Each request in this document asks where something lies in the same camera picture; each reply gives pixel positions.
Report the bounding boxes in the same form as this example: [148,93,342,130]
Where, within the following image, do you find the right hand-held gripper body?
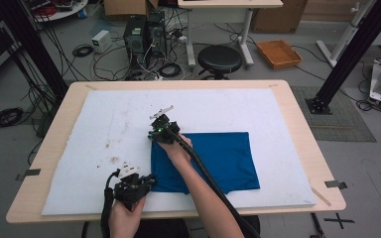
[149,105,182,144]

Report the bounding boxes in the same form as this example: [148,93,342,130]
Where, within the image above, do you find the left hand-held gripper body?
[112,162,148,211]

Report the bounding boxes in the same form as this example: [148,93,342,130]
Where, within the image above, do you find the blue t-shirt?
[150,131,262,195]

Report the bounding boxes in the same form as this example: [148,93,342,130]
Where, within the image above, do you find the person's right hand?
[158,133,192,165]

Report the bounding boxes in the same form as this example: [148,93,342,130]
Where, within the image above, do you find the person's left hand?
[109,196,146,238]

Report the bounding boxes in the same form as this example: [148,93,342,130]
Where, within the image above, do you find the white felt mat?
[41,87,318,216]

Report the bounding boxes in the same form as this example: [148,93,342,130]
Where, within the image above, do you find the person's dark pants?
[134,215,261,238]

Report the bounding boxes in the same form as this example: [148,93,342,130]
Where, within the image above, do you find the black round stool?
[196,44,243,81]

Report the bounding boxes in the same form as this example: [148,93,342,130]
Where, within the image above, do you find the black computer tower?
[145,10,169,68]
[122,15,147,79]

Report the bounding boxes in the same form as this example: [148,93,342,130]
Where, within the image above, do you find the grey tape strip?
[323,179,348,190]
[15,168,43,181]

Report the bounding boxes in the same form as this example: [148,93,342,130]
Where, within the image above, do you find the white power supply box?
[90,29,113,55]

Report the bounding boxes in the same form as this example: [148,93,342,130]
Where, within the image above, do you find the wooden table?
[5,79,347,224]

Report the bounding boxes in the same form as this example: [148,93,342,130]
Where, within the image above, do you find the orange tray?
[256,39,303,70]

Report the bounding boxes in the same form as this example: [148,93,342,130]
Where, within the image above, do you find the white desk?
[177,0,284,69]

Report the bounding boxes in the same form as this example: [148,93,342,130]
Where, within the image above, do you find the round white table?
[22,0,89,23]

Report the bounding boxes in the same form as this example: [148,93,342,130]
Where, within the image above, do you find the large cardboard box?
[250,0,310,35]

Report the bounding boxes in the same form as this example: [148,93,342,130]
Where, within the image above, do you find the beige tape strip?
[311,186,332,208]

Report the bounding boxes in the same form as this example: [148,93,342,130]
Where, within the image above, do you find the grey floor mat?
[290,85,377,144]

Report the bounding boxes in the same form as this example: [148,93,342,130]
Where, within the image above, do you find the black tape cross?
[323,212,356,230]

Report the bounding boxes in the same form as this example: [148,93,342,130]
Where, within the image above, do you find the white metal stand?
[316,0,378,68]

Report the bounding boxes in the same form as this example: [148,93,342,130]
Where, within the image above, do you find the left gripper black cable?
[100,169,122,238]

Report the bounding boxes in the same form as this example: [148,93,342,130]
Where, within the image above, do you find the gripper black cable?
[165,127,263,238]
[100,169,122,238]

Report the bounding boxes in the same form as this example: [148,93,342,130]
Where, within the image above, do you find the black cable coil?
[158,61,184,79]
[0,106,25,130]
[71,44,95,59]

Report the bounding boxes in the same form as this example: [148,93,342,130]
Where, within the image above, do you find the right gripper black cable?
[165,127,263,238]

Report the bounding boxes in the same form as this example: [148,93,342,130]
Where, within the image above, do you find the black frame post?
[305,0,381,116]
[0,0,69,102]

